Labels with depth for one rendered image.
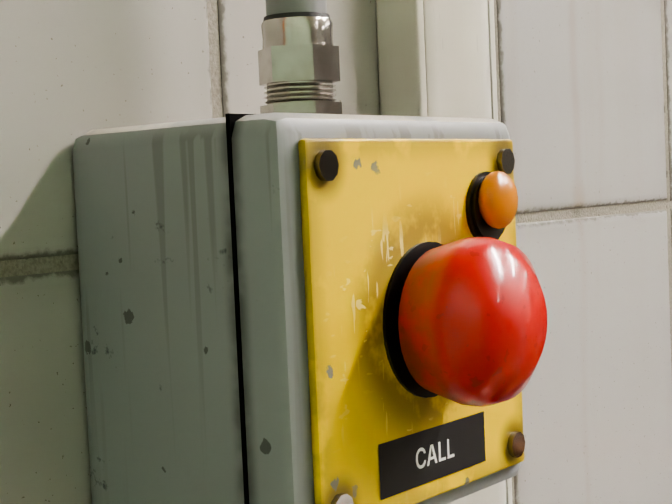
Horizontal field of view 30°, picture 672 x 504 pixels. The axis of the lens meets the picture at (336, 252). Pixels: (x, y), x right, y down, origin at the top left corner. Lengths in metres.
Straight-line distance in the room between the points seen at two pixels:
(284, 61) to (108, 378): 0.09
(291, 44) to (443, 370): 0.09
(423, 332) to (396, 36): 0.15
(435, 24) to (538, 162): 0.11
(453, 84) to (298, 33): 0.11
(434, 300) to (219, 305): 0.05
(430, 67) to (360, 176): 0.13
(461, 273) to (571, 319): 0.25
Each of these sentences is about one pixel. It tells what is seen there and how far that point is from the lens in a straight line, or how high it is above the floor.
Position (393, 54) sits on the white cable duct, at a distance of 0.41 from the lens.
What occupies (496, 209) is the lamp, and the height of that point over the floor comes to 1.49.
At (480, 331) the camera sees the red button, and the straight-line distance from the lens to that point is 0.28.
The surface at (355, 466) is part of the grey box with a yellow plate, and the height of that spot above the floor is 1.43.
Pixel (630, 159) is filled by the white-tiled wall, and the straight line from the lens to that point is 0.58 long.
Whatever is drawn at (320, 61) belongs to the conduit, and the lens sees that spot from 0.32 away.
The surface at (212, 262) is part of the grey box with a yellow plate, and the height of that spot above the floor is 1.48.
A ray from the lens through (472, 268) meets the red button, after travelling 0.28.
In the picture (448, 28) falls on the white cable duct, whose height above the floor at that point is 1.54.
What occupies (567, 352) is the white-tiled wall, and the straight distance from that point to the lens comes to 0.52.
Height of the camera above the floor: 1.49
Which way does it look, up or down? 3 degrees down
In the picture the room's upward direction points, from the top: 3 degrees counter-clockwise
